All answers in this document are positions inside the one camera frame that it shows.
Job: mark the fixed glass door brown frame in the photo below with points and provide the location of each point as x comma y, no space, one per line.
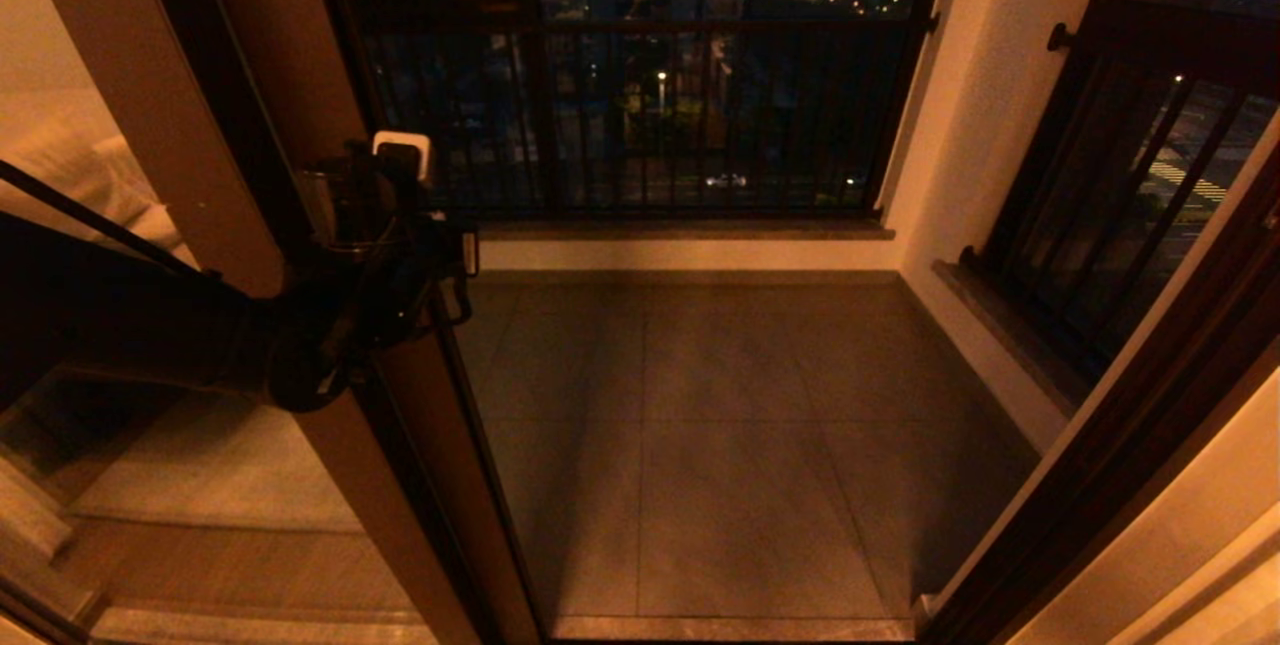
130,75

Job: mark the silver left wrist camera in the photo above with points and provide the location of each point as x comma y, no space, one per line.
400,150

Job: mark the dark brown door jamb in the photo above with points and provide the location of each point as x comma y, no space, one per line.
1200,355

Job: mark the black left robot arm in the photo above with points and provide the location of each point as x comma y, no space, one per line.
150,325

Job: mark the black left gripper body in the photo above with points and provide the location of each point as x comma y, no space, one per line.
445,265

